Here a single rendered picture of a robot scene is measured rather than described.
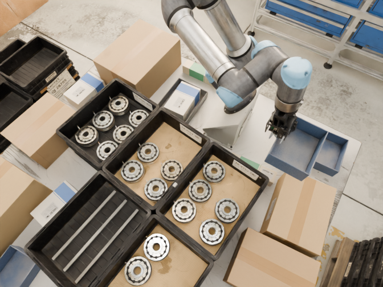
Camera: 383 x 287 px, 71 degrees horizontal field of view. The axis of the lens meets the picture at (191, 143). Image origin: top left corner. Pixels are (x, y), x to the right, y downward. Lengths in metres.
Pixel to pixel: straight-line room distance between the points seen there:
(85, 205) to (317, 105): 2.10
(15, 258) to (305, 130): 1.35
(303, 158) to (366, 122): 1.73
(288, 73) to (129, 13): 2.76
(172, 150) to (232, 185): 0.32
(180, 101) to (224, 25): 0.52
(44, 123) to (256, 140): 1.08
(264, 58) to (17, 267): 1.31
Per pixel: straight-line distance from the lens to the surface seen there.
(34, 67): 2.34
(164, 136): 1.32
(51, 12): 3.64
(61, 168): 1.54
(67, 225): 1.29
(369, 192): 2.47
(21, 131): 1.53
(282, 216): 1.21
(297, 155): 1.08
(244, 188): 1.23
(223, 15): 1.10
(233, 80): 0.80
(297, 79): 0.74
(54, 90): 2.26
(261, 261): 1.16
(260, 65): 0.80
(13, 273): 1.50
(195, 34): 0.90
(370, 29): 2.73
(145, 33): 1.68
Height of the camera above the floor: 1.99
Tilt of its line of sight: 63 degrees down
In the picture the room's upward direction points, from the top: straight up
